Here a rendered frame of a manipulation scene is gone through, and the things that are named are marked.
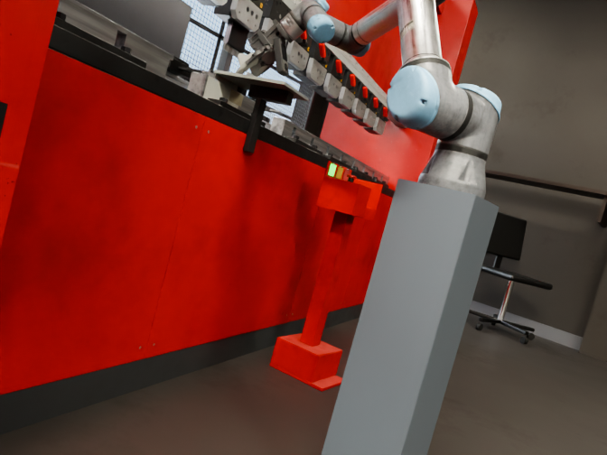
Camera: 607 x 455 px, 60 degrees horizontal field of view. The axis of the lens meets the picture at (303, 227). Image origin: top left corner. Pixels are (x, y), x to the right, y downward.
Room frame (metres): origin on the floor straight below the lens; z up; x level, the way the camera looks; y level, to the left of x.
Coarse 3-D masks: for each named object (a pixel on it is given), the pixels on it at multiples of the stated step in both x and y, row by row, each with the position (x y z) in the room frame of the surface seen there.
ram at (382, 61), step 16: (288, 0) 1.95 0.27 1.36; (336, 0) 2.29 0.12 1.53; (352, 0) 2.44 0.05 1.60; (368, 0) 2.59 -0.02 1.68; (384, 0) 2.78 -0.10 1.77; (336, 16) 2.33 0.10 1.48; (352, 16) 2.48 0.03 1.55; (336, 48) 2.40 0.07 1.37; (384, 48) 2.95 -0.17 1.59; (400, 48) 3.19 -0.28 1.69; (368, 64) 2.79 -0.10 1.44; (384, 64) 3.01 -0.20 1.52; (400, 64) 3.26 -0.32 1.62; (384, 80) 3.08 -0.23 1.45
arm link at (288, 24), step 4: (288, 16) 1.67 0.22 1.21; (284, 20) 1.67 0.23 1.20; (288, 20) 1.66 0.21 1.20; (292, 20) 1.66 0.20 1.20; (280, 24) 1.69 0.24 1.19; (284, 24) 1.67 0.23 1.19; (288, 24) 1.67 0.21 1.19; (292, 24) 1.66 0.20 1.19; (296, 24) 1.66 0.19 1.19; (284, 28) 1.67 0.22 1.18; (288, 28) 1.67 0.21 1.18; (292, 28) 1.67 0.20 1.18; (296, 28) 1.67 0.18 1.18; (300, 28) 1.73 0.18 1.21; (288, 32) 1.67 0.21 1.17; (292, 32) 1.67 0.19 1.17; (296, 32) 1.68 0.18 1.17; (300, 32) 1.69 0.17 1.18; (292, 36) 1.68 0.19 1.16; (296, 36) 1.69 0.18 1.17
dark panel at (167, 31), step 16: (80, 0) 1.79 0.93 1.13; (96, 0) 1.85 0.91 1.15; (112, 0) 1.91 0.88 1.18; (128, 0) 1.97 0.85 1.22; (144, 0) 2.04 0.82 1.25; (160, 0) 2.11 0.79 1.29; (176, 0) 2.19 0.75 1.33; (112, 16) 1.93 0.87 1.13; (128, 16) 1.99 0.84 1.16; (144, 16) 2.06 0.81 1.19; (160, 16) 2.13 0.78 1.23; (176, 16) 2.22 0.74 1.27; (144, 32) 2.08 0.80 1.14; (160, 32) 2.15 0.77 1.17; (176, 32) 2.24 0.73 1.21; (176, 48) 2.26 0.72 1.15
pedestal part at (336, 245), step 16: (336, 224) 2.04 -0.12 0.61; (336, 240) 2.03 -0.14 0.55; (336, 256) 2.03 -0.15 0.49; (320, 272) 2.05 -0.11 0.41; (336, 272) 2.05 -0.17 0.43; (320, 288) 2.04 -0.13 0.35; (320, 304) 2.03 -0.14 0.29; (320, 320) 2.03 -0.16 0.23; (304, 336) 2.05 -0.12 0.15; (320, 336) 2.06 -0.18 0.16
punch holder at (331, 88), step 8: (336, 56) 2.42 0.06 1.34; (328, 64) 2.42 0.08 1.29; (344, 64) 2.52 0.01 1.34; (328, 72) 2.41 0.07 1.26; (336, 72) 2.46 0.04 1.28; (328, 80) 2.41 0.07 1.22; (336, 80) 2.48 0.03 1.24; (312, 88) 2.46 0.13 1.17; (320, 88) 2.42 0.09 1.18; (328, 88) 2.42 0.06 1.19; (336, 88) 2.50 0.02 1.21; (328, 96) 2.52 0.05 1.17; (336, 96) 2.52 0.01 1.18
